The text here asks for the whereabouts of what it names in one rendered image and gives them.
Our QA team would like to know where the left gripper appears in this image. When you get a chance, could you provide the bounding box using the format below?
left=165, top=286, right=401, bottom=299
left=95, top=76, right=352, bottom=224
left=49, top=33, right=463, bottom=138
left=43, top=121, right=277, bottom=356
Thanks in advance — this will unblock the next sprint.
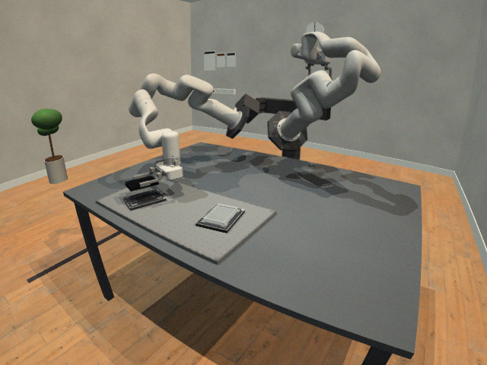
left=305, top=49, right=333, bottom=80

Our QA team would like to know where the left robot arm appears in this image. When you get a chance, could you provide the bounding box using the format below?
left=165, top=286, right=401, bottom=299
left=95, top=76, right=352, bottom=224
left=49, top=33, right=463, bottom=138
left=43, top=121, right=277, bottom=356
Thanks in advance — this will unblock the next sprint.
left=277, top=32, right=381, bottom=141

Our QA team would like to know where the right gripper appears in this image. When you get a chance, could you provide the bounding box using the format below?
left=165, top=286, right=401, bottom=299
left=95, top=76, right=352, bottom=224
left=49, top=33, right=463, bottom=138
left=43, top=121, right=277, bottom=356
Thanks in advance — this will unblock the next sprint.
left=133, top=160, right=183, bottom=187

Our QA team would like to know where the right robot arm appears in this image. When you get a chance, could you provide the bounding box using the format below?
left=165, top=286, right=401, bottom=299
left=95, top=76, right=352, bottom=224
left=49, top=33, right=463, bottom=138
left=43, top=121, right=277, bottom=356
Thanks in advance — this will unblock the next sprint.
left=129, top=74, right=242, bottom=165

